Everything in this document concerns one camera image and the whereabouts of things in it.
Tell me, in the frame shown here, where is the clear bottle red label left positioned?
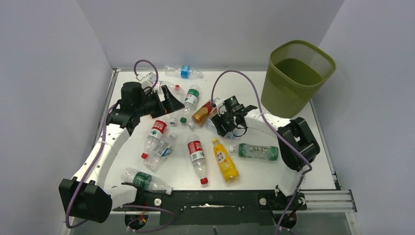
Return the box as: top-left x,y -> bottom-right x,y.
141,118 -> 168,159

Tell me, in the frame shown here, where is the green mesh waste bin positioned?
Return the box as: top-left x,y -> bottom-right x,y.
261,40 -> 336,118

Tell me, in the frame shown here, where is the aluminium frame rail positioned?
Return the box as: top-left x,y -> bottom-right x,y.
69,190 -> 359,235

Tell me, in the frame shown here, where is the green tea bottle white cap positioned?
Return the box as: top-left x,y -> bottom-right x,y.
229,143 -> 279,161

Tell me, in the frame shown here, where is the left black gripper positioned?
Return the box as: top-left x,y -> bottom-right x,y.
135,85 -> 184,118

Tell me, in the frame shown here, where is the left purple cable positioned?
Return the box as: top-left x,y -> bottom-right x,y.
65,59 -> 177,234

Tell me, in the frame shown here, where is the clear bottle blue label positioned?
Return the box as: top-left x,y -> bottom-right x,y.
164,65 -> 203,79

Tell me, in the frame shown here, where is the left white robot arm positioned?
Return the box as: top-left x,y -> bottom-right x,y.
59,82 -> 184,228

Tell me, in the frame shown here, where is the clear bottle red cap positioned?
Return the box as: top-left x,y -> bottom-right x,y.
186,135 -> 208,185

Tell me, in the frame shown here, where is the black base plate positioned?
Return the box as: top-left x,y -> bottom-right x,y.
115,189 -> 307,229

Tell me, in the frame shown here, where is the crushed clear bottle white cap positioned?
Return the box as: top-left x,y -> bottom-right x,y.
143,132 -> 178,172

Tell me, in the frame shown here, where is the yellow honey pomelo drink bottle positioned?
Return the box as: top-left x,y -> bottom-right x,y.
212,138 -> 239,183

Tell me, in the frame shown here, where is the clear water bottle blue cap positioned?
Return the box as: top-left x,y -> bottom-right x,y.
205,119 -> 241,141

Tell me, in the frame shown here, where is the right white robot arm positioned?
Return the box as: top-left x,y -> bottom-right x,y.
211,96 -> 321,209

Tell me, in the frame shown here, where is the amber tea bottle red label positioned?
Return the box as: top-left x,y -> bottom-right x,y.
187,100 -> 217,129

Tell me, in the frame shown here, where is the clear bottle red label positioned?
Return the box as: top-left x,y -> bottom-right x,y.
152,81 -> 183,95
141,118 -> 168,159

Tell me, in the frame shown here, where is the clear bottle red label top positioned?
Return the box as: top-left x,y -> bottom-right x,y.
152,81 -> 183,95

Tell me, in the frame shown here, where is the clear bottle dark green label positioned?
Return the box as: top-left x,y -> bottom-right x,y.
120,167 -> 173,195

